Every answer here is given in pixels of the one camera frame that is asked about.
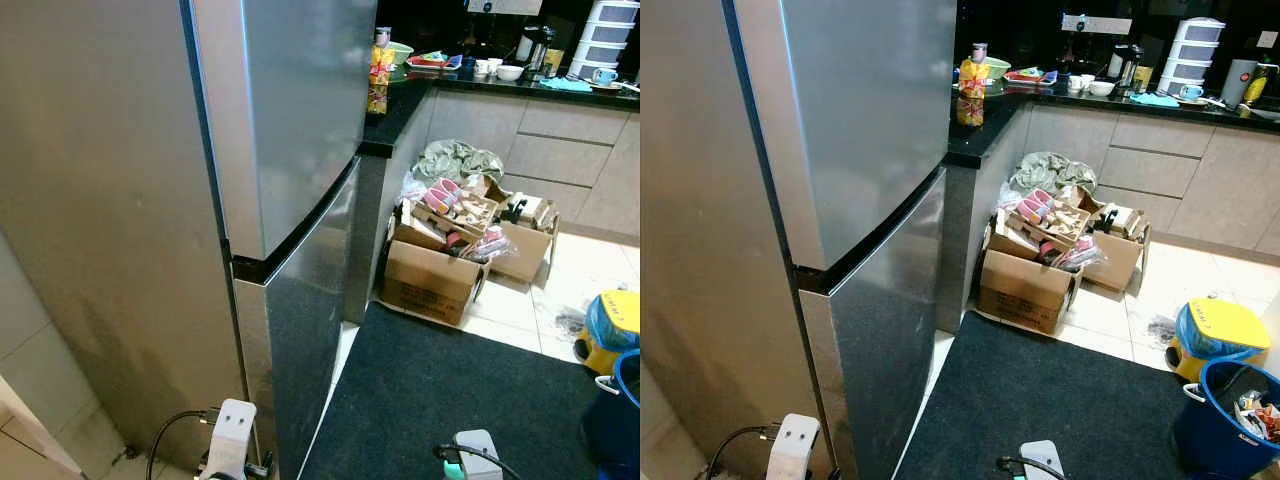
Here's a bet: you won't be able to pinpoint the silver two-door fridge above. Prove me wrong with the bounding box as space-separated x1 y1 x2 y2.
640 0 958 480
0 0 378 480

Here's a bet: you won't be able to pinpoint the yellow bin with blue liner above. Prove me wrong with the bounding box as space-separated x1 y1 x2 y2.
572 289 641 377
1164 297 1274 384

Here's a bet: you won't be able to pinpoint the clear plastic bag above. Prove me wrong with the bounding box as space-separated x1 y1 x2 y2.
1144 314 1182 350
552 304 592 342

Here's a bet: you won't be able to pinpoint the grey kitchen cabinets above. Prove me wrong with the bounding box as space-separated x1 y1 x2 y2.
344 85 641 323
934 100 1280 337

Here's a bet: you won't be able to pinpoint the small open cardboard box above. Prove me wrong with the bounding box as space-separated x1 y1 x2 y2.
487 193 562 287
1080 203 1154 294

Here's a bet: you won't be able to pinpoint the cardboard tray of clutter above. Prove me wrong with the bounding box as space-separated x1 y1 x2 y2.
1004 187 1094 252
408 177 502 247

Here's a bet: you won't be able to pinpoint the blue plastic bucket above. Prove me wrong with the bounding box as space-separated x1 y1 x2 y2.
582 349 641 480
1171 359 1280 480

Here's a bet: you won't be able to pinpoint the grey-green crumpled bag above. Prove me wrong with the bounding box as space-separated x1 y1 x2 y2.
411 139 505 187
1007 151 1099 197

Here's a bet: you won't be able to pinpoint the white stacked container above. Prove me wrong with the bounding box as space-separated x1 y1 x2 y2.
569 0 641 80
1157 16 1228 97

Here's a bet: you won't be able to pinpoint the steel kettle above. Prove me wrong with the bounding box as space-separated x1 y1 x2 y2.
1107 42 1145 92
521 24 558 77

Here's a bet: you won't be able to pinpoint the large printed cardboard box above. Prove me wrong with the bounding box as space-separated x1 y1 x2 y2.
379 238 489 329
977 248 1082 337

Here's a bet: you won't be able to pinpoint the black floor mat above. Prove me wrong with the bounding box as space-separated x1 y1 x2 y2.
298 300 626 480
892 310 1216 480

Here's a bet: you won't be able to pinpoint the black kitchen countertop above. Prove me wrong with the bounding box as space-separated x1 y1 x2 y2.
357 60 641 159
944 75 1280 170

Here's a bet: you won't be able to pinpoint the grey socket strip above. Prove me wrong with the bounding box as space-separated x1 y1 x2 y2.
1061 13 1134 36
464 0 544 17

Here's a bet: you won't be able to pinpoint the grey cylindrical appliance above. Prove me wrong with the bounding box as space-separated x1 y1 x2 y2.
1221 57 1260 110

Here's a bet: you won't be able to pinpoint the yellow bottle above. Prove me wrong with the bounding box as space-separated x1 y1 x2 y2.
1244 61 1280 105

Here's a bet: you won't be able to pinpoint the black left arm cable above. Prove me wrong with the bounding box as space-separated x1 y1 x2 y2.
146 409 217 480
705 424 782 480

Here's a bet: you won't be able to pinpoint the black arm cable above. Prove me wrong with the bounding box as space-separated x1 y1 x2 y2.
705 424 782 480
432 444 522 480
996 454 1057 480
146 409 217 480

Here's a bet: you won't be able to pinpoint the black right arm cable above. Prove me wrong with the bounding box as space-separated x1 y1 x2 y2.
432 444 522 480
996 454 1057 480

